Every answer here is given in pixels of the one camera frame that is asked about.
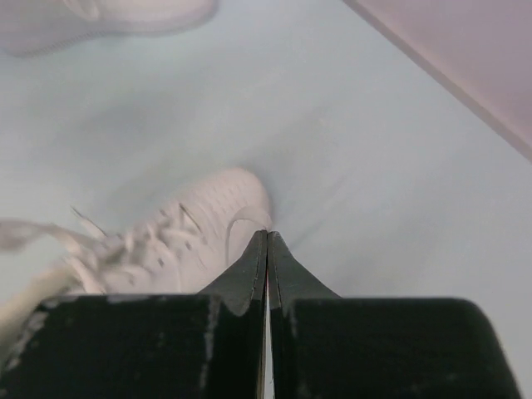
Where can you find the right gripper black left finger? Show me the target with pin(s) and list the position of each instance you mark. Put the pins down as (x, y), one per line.
(204, 345)

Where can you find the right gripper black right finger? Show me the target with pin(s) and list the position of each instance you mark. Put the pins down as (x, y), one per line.
(327, 346)

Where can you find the white sneaker with laces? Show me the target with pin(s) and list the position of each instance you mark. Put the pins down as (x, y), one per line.
(181, 249)

